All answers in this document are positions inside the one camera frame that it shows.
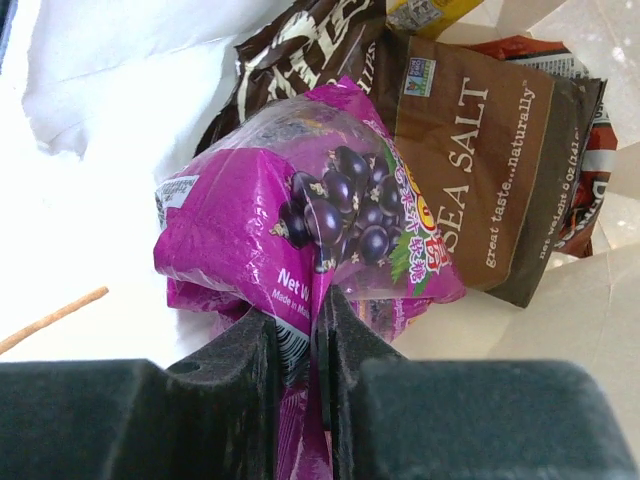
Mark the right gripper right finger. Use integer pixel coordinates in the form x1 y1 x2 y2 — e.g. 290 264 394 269
317 287 633 479

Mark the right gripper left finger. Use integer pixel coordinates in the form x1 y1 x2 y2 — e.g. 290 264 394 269
1 311 278 479

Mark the yellow snack packet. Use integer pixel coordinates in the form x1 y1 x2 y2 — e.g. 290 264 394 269
386 0 483 40

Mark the brown chocolate packet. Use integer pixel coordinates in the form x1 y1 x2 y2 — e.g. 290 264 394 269
200 1 605 307

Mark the purple snack bag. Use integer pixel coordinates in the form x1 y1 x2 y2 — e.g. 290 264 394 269
153 78 465 479

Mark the red tortilla chips bag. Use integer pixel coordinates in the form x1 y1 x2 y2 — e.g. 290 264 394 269
469 35 618 258

